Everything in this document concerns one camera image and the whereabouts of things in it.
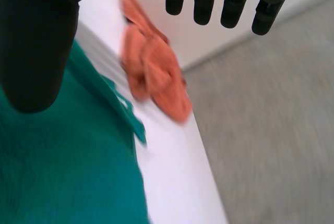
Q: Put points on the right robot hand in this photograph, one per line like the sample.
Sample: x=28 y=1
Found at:
x=36 y=38

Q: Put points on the teal towel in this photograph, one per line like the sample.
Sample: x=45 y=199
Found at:
x=68 y=156

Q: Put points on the coral towel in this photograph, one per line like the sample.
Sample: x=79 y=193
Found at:
x=156 y=70

